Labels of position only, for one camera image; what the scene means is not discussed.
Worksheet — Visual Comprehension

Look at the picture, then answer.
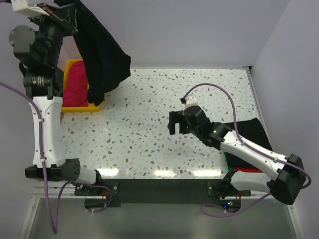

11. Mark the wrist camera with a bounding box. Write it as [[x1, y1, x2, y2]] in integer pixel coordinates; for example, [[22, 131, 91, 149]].
[[180, 95, 198, 109], [11, 0, 49, 18]]

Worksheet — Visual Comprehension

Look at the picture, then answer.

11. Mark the black t shirt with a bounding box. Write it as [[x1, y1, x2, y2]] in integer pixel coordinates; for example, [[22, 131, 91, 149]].
[[54, 0, 131, 106], [230, 118, 273, 168]]

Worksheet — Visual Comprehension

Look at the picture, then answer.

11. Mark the folded red t shirt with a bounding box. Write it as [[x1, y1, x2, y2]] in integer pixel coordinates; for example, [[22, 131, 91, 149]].
[[233, 167, 262, 173]]

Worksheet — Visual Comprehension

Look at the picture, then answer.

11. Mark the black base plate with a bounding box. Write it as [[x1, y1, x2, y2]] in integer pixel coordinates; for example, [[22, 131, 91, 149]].
[[74, 179, 251, 209]]

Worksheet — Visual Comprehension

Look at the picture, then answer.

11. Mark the pink crumpled t shirt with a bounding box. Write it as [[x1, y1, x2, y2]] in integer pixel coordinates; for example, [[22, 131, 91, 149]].
[[62, 60, 89, 108]]

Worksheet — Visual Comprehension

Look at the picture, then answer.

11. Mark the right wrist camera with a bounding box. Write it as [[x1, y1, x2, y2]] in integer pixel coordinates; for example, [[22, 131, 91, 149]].
[[180, 95, 198, 109]]

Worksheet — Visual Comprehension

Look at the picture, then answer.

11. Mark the yellow plastic bin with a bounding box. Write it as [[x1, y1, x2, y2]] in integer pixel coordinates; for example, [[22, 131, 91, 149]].
[[61, 59, 101, 113]]

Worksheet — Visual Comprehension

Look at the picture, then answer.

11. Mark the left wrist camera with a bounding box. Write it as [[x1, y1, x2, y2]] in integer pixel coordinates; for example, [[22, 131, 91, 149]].
[[11, 0, 49, 18]]

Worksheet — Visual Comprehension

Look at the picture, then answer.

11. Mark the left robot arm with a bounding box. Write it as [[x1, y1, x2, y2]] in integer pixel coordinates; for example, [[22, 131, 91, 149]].
[[9, 0, 101, 187]]

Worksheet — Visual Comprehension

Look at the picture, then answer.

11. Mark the purple cable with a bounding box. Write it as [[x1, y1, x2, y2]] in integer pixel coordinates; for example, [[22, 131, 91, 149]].
[[184, 83, 312, 218], [0, 80, 118, 235]]

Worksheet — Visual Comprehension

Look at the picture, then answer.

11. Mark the folded green t shirt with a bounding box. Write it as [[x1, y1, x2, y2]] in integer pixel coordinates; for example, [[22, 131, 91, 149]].
[[224, 152, 233, 171]]

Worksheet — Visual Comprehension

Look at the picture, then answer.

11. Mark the folded black t shirt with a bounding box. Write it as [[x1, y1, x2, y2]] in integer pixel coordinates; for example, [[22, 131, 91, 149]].
[[230, 118, 273, 168]]

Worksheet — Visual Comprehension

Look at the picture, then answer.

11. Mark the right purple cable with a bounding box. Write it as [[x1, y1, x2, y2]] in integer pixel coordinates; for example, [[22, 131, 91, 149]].
[[184, 83, 312, 218]]

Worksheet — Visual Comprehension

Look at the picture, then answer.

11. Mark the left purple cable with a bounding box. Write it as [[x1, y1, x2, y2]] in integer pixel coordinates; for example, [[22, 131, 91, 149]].
[[0, 80, 118, 235]]

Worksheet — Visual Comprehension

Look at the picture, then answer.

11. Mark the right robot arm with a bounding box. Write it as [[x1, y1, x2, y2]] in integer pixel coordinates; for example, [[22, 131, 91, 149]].
[[167, 106, 306, 205]]

